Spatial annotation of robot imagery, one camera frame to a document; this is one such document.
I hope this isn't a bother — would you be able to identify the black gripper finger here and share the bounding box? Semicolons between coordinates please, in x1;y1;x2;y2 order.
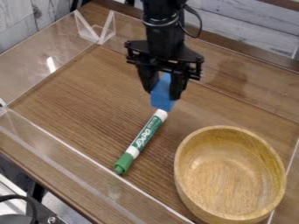
170;71;190;100
137;64;159;93

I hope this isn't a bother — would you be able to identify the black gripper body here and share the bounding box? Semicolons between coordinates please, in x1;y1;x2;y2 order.
126;40;205;81

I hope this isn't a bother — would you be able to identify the blue foam block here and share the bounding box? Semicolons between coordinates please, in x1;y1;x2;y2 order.
151;73;177;112

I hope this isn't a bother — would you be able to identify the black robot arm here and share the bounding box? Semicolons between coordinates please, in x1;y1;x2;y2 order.
125;0;205;100

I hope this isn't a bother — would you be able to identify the brown wooden bowl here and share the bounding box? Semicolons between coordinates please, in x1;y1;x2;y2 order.
174;125;286;224

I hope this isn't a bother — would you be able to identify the green dry erase marker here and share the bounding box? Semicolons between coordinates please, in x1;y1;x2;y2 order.
114;109;169;174

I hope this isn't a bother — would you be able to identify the clear acrylic tray wall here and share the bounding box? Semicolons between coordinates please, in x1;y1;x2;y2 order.
0;6;299;224

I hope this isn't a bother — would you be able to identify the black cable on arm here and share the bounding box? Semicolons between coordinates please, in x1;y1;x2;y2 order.
179;3;203;39

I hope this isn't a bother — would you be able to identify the black cable lower left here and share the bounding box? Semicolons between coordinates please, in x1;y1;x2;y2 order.
0;194;39;224

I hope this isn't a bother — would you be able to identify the black metal table bracket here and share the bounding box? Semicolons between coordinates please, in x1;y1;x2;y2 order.
27;182;68;224

